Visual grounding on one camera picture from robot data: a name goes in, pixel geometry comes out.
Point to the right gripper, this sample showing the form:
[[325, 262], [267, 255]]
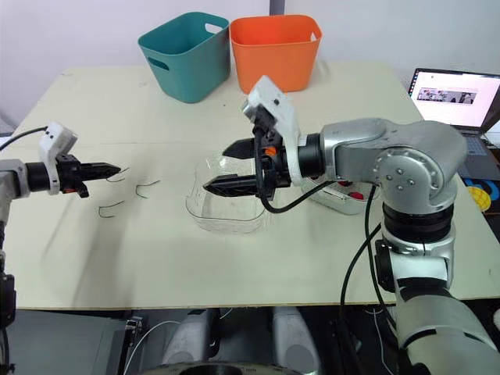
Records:
[[273, 172]]

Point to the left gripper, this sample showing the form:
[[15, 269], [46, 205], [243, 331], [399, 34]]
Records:
[[70, 173]]

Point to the thin cherry stem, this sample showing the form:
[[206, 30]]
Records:
[[124, 170], [147, 185], [111, 206]]

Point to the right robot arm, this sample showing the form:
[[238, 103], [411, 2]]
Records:
[[414, 156]]

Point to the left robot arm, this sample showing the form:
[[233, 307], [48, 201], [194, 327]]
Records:
[[15, 176]]

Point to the clear plastic bowl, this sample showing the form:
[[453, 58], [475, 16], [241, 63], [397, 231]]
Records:
[[230, 218]]

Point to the white colander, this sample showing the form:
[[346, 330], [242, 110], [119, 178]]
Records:
[[340, 194]]

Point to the red cherry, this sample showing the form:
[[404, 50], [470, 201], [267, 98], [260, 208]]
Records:
[[344, 183], [356, 195]]

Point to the white basin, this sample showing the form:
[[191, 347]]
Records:
[[343, 208]]

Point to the orange plastic bin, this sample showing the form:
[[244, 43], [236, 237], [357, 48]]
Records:
[[273, 58]]

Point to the teal plastic bin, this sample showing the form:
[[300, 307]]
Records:
[[183, 58]]

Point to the robot body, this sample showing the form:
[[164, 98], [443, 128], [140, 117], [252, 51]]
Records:
[[289, 343]]

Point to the open laptop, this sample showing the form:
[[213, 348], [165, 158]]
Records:
[[453, 101]]

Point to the black mat with yellow print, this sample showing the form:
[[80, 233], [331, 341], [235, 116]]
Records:
[[482, 195]]

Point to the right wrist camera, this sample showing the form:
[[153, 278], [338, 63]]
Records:
[[273, 102]]

